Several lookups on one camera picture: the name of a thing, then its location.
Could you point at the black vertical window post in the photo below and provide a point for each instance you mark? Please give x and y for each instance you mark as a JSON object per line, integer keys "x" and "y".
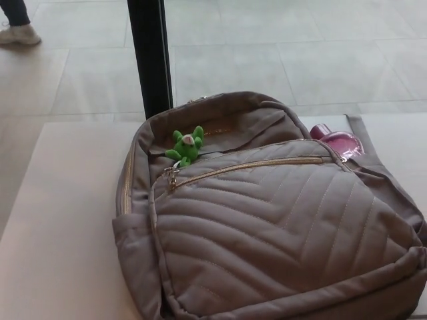
{"x": 150, "y": 56}

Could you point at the purple transparent bottle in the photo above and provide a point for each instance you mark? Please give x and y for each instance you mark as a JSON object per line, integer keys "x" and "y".
{"x": 337, "y": 141}

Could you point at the white sneaker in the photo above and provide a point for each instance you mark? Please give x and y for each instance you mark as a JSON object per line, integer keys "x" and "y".
{"x": 20, "y": 36}

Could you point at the gold zipper pull clasp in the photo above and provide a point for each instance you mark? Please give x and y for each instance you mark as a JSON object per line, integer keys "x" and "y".
{"x": 171, "y": 180}

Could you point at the grey-brown quilted backpack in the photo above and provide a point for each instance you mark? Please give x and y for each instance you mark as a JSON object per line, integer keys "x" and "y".
{"x": 267, "y": 226}

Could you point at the person leg dark trousers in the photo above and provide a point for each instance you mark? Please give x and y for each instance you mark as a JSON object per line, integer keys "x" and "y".
{"x": 15, "y": 11}

